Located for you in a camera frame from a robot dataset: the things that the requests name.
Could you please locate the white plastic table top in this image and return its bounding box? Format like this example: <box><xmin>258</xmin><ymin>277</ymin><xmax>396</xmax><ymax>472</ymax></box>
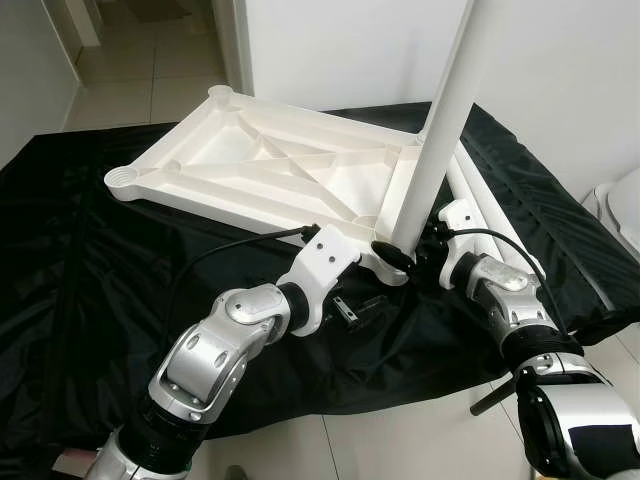
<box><xmin>105</xmin><ymin>85</ymin><xmax>461</xmax><ymax>286</ymax></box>

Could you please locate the black metal table leg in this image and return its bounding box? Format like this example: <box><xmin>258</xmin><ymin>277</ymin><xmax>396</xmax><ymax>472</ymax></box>
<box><xmin>470</xmin><ymin>375</ymin><xmax>523</xmax><ymax>417</ymax></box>

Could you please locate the black table cloth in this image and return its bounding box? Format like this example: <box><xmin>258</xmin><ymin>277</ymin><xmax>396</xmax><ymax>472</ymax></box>
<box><xmin>0</xmin><ymin>103</ymin><xmax>640</xmax><ymax>466</ymax></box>

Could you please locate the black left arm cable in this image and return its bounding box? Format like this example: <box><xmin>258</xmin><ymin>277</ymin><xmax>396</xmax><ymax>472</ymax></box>
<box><xmin>165</xmin><ymin>225</ymin><xmax>321</xmax><ymax>311</ymax></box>

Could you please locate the white door frame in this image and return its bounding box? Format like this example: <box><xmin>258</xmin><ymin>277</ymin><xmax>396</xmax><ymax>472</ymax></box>
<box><xmin>215</xmin><ymin>0</ymin><xmax>257</xmax><ymax>93</ymax></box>

